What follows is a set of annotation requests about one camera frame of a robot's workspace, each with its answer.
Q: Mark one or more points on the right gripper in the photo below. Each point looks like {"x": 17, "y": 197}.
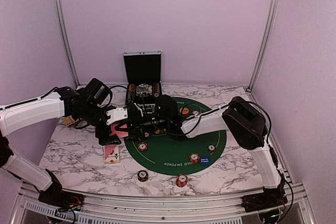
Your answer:
{"x": 137, "y": 123}

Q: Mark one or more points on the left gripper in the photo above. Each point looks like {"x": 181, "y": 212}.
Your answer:
{"x": 100, "y": 134}

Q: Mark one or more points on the red-backed card deck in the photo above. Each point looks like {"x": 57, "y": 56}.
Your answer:
{"x": 119, "y": 130}

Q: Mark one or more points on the red 5 chips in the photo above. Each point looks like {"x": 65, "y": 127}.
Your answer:
{"x": 142, "y": 146}
{"x": 194, "y": 158}
{"x": 196, "y": 113}

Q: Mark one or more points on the dark 100 chip stack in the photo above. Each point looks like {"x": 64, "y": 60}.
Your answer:
{"x": 142, "y": 175}

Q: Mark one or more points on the orange round dealer button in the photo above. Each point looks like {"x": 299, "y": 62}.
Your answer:
{"x": 184, "y": 111}

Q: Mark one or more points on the red 5 chips top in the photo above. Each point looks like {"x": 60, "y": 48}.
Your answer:
{"x": 196, "y": 113}

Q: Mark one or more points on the red 5 chip stack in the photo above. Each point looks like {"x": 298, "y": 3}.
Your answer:
{"x": 181, "y": 180}

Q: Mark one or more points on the blue small blind button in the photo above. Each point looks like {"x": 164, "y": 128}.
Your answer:
{"x": 204, "y": 160}

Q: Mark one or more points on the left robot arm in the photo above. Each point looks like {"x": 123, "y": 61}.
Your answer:
{"x": 20, "y": 115}

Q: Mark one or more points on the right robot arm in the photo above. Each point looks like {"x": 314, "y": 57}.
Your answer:
{"x": 249, "y": 128}

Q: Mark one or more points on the card deck box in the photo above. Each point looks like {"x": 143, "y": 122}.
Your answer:
{"x": 111, "y": 154}

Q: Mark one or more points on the round green poker mat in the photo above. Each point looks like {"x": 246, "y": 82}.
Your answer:
{"x": 172, "y": 157}

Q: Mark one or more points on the woven bamboo tray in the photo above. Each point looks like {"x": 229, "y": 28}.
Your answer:
{"x": 69, "y": 120}

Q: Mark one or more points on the brown purple chip row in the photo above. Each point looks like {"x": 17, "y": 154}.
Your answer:
{"x": 132, "y": 89}

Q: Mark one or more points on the blue card deck in case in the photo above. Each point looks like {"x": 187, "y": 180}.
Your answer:
{"x": 144, "y": 90}

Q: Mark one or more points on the dark brown chip row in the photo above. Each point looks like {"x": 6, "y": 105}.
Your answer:
{"x": 156, "y": 89}

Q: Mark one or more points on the aluminium poker chip case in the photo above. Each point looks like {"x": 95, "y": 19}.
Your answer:
{"x": 142, "y": 67}

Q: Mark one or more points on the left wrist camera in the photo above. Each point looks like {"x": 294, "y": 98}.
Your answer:
{"x": 116, "y": 114}

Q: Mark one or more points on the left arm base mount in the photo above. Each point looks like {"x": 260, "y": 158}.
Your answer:
{"x": 64, "y": 200}

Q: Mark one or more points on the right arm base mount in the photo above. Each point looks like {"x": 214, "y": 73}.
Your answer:
{"x": 262, "y": 201}

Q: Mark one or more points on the left aluminium frame post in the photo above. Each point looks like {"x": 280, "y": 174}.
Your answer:
{"x": 66, "y": 42}

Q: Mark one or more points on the aluminium frame post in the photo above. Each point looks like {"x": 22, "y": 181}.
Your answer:
{"x": 66, "y": 42}
{"x": 273, "y": 6}

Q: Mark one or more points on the right aluminium frame post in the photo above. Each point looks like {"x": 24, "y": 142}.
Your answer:
{"x": 273, "y": 6}

